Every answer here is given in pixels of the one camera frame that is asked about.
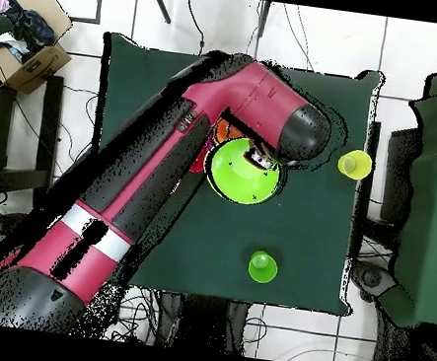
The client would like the dark blue clothing bundle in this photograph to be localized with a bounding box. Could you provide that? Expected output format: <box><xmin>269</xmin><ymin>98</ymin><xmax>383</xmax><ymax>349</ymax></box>
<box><xmin>0</xmin><ymin>0</ymin><xmax>61</xmax><ymax>56</ymax></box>

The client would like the orange plastic cup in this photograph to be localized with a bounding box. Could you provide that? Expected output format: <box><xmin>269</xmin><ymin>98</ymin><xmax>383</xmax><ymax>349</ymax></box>
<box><xmin>211</xmin><ymin>116</ymin><xmax>247</xmax><ymax>149</ymax></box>

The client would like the yellow plastic cup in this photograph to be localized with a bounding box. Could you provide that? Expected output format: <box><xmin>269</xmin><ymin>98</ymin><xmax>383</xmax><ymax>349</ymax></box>
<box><xmin>335</xmin><ymin>147</ymin><xmax>376</xmax><ymax>182</ymax></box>

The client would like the cardboard box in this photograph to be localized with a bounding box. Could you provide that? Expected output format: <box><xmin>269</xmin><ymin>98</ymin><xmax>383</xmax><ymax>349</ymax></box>
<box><xmin>0</xmin><ymin>0</ymin><xmax>80</xmax><ymax>100</ymax></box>

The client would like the green plastic bowl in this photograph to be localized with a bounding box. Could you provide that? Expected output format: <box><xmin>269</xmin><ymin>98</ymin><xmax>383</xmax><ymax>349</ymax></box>
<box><xmin>199</xmin><ymin>132</ymin><xmax>290</xmax><ymax>209</ymax></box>

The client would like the green plastic cup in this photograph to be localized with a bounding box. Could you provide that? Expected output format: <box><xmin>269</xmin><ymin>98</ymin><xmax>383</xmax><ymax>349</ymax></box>
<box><xmin>245</xmin><ymin>249</ymin><xmax>280</xmax><ymax>285</ymax></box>

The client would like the dark green tablecloth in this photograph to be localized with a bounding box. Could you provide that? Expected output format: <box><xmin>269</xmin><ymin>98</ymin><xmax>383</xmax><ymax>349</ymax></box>
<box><xmin>71</xmin><ymin>31</ymin><xmax>386</xmax><ymax>318</ymax></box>

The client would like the black equipment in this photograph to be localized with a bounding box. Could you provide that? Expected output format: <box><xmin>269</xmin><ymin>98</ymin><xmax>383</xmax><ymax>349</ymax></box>
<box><xmin>346</xmin><ymin>259</ymin><xmax>401</xmax><ymax>308</ymax></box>

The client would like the red plastic cup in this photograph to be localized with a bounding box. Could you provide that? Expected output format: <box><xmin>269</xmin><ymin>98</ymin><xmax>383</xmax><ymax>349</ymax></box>
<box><xmin>187</xmin><ymin>146</ymin><xmax>211</xmax><ymax>176</ymax></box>

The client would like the thin black floor cable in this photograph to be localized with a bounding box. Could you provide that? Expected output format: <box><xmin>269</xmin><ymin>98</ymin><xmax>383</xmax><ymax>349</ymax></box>
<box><xmin>274</xmin><ymin>3</ymin><xmax>322</xmax><ymax>71</ymax></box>
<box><xmin>179</xmin><ymin>0</ymin><xmax>211</xmax><ymax>56</ymax></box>

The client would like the black metal frame stand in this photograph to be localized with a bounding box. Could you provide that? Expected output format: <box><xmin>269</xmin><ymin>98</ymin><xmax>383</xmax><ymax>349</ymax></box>
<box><xmin>0</xmin><ymin>67</ymin><xmax>68</xmax><ymax>219</ymax></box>

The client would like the black tripod leg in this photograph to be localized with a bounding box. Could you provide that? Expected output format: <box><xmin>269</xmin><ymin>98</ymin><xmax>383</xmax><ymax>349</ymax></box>
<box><xmin>255</xmin><ymin>0</ymin><xmax>273</xmax><ymax>39</ymax></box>
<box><xmin>145</xmin><ymin>0</ymin><xmax>175</xmax><ymax>25</ymax></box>

